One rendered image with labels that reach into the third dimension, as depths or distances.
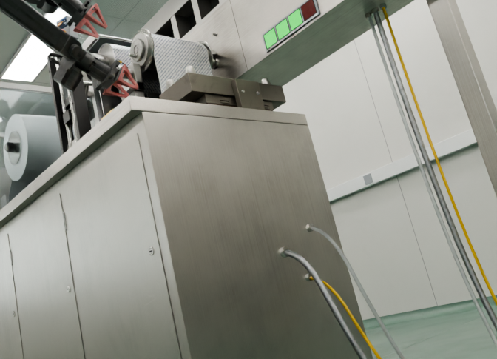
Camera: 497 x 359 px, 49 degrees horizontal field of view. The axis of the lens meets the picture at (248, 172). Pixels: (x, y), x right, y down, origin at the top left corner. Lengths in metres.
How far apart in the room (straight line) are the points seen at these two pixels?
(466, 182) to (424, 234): 0.50
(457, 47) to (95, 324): 1.28
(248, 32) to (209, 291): 1.01
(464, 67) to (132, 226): 1.01
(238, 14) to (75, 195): 0.88
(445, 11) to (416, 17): 2.64
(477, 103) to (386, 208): 2.80
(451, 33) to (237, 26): 0.76
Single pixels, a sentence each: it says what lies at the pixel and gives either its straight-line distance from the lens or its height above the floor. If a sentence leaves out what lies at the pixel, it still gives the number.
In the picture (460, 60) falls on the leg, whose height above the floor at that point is 0.86.
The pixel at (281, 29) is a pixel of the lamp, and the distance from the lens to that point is 1.87.
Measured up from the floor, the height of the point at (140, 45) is 1.25.
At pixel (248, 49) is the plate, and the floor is 1.21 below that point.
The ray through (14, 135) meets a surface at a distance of 2.71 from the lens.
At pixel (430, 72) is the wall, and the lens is 4.22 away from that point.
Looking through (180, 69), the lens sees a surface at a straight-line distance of 1.90.
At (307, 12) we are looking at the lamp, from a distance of 1.80.
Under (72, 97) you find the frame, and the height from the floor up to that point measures 1.19.
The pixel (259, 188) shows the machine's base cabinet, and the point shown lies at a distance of 1.53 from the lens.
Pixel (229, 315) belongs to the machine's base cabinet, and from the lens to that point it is 1.36.
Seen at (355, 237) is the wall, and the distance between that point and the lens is 4.54.
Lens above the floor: 0.32
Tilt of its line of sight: 14 degrees up
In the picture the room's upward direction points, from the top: 14 degrees counter-clockwise
